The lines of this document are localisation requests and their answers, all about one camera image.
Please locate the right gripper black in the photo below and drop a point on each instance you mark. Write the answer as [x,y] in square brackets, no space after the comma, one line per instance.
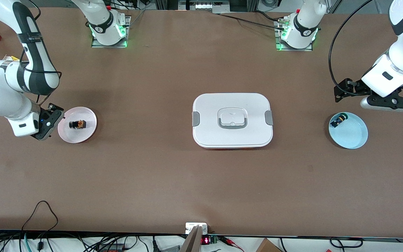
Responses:
[45,116]

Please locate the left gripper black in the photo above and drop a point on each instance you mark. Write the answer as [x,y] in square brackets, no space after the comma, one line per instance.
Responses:
[356,89]

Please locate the orange push button switch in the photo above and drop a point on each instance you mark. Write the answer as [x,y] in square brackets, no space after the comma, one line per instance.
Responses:
[78,124]

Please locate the pink round plate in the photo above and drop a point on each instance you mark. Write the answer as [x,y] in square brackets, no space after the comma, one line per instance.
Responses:
[79,134]

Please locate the light blue round plate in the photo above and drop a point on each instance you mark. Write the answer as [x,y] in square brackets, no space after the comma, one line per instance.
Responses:
[352,134]

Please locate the yellow white packet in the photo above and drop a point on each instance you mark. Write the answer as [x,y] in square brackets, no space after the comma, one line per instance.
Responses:
[11,58]

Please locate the white lidded storage box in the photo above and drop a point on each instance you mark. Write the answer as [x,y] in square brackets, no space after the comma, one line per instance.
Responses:
[233,136]

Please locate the brown cardboard box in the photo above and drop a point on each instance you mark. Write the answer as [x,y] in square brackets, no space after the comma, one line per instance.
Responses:
[268,246]

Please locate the small white device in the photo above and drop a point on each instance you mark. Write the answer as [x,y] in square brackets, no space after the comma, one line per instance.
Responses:
[191,226]

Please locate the grey aluminium profile bar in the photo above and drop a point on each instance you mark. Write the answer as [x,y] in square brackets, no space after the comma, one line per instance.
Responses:
[191,243]

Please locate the red clip leads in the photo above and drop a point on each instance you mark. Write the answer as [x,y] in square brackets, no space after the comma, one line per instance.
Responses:
[231,242]

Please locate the red digit display module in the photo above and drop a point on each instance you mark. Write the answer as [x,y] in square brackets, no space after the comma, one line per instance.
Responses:
[205,240]

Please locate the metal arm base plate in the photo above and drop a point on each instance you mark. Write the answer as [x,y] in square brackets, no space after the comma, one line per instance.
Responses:
[96,43]
[278,47]

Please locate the aluminium frame with light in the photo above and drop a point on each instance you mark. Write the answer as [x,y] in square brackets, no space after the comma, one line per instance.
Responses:
[203,6]

